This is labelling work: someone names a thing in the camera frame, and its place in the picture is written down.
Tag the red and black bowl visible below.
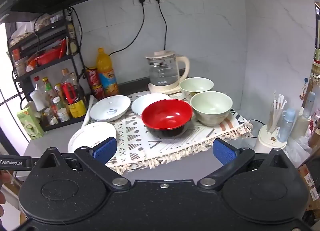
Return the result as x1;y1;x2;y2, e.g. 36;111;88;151
142;99;193;140

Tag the cream bottle grey cap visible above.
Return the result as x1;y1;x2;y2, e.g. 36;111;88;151
291;91;316;140

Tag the clear bottle red cap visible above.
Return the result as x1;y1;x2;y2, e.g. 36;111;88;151
33;76;45;92

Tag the black storage rack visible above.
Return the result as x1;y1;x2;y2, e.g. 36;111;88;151
7;7;88;132

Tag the large soy sauce bottle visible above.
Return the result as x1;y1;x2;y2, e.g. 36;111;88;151
61;69;87;118

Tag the small bottle red label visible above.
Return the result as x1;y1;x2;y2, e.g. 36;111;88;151
51;96;63;112

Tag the slim brown bottle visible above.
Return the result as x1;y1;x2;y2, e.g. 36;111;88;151
54;83;66;101

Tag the white paper towel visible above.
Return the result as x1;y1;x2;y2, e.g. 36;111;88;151
21;101;38;112

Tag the patterned fringed table mat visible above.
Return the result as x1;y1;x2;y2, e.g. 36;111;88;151
87;91;253;175

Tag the small white plate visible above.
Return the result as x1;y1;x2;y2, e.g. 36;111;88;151
131;93;172;116

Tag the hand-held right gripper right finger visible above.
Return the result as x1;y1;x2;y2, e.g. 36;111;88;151
196;138;297;191

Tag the glass electric kettle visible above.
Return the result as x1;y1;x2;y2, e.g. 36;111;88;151
145;51;190;89

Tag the white-capped oil bottle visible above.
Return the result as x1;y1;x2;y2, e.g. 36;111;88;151
29;90;50;126

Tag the bundle of white chopsticks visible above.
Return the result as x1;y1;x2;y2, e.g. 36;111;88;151
271;91;288;131

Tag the person's left hand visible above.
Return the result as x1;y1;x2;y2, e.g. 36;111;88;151
0;171;6;219

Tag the orange juice bottle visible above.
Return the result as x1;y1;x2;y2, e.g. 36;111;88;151
96;48;120;97

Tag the blue thermos bottle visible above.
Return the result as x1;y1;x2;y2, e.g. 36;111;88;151
277;108;296;142

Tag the white lidded plastic bottle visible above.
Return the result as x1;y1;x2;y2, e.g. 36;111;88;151
57;107;71;123

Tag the white deep plate blue print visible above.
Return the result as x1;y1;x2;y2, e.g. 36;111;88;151
89;95;131;122

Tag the cardboard box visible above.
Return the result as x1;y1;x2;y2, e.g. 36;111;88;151
297;161;320;211

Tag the pale green bowl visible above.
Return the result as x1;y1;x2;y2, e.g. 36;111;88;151
190;91;233;126
179;77;214;97

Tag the tall sauce bottle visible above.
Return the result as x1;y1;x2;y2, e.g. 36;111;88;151
42;77;58;102

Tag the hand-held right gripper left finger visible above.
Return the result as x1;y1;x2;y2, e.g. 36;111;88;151
34;137;132;188

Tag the cream chopstick holder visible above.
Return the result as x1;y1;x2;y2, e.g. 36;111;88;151
255;111;288;156

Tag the red plastic basket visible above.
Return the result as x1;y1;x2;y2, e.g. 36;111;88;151
37;46;67;66

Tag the small glass jar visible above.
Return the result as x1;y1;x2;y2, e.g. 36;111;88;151
42;108;59;125

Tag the green carton box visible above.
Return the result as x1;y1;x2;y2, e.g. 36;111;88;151
17;107;44;140

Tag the black power cable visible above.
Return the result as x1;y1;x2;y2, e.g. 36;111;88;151
108;0;146;57
154;0;168;51

